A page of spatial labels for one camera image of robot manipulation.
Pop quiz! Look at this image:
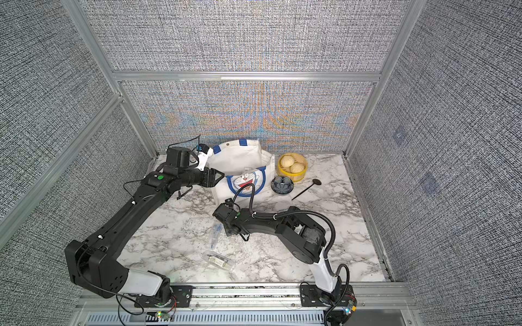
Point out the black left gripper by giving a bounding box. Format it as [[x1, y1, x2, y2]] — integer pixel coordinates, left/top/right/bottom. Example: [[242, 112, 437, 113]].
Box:
[[179, 165, 225, 188]]

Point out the blue compass clear case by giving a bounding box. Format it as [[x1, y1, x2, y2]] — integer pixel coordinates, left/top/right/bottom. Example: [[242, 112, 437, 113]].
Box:
[[210, 223, 223, 250]]

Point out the gold label compass case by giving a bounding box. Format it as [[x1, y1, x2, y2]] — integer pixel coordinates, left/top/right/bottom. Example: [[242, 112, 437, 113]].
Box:
[[202, 251, 236, 271]]

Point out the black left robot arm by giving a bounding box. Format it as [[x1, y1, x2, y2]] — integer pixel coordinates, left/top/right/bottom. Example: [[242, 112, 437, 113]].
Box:
[[65, 145, 224, 305]]

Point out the white Doraemon canvas bag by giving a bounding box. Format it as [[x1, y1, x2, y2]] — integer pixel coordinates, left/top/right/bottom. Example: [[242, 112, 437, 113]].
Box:
[[207, 139, 275, 205]]

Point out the blue patterned ceramic bowl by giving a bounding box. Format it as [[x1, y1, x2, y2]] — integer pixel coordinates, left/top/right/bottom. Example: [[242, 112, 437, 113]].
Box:
[[271, 176, 294, 195]]

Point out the beige bun left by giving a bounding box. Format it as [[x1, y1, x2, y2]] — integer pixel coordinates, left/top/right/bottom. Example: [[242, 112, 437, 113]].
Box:
[[280, 155, 295, 168]]

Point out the beige bun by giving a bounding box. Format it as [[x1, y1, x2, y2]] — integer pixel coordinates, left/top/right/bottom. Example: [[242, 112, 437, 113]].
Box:
[[290, 162, 306, 174], [280, 155, 295, 168]]

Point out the yellow bowl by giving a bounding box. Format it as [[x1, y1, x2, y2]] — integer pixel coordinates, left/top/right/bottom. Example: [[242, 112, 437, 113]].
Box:
[[276, 153, 308, 183]]

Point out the beige bun right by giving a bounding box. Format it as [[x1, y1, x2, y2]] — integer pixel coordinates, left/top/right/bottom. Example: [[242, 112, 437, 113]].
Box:
[[290, 162, 306, 174]]

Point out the black spoon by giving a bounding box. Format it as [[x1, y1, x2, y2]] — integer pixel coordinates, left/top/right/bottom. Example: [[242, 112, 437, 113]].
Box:
[[292, 179, 322, 200]]

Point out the black corrugated cable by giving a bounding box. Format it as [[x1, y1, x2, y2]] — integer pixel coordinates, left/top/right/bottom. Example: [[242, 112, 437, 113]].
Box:
[[231, 183, 351, 294]]

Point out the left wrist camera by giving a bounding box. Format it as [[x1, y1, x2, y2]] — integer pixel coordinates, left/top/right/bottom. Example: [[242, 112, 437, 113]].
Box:
[[197, 143, 213, 171]]

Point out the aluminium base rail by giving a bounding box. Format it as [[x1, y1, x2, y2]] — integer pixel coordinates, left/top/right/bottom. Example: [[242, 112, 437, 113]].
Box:
[[69, 282, 423, 325]]

